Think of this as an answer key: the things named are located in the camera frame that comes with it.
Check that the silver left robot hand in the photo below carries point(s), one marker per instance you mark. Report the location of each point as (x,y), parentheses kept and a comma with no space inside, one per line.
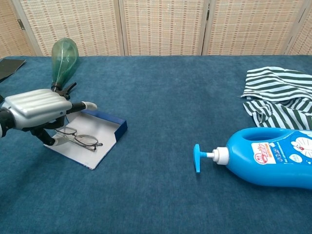
(36,107)

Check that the thin-framed eyeglasses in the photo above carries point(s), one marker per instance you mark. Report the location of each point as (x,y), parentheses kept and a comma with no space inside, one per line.
(84,139)

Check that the blue and white box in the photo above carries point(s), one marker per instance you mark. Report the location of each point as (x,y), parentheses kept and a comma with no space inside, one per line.
(102,131)

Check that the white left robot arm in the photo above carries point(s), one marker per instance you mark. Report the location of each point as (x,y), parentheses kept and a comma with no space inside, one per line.
(3,119)

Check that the dark object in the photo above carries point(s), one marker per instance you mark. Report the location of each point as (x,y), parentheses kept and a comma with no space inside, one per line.
(9,68)

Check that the green plastic spray bottle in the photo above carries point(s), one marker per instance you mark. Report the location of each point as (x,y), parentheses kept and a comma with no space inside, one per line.
(64,61)

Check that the blue velvet tablecloth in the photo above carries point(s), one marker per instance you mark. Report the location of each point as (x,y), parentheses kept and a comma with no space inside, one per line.
(156,97)

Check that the woven bamboo folding screen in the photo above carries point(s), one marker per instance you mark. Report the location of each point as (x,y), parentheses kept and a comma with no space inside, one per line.
(161,24)

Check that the blue pump detergent bottle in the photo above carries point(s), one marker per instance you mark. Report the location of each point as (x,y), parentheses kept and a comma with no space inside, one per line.
(268,165)

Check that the green white striped cloth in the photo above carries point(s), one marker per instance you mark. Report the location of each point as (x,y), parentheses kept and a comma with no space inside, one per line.
(275,83)

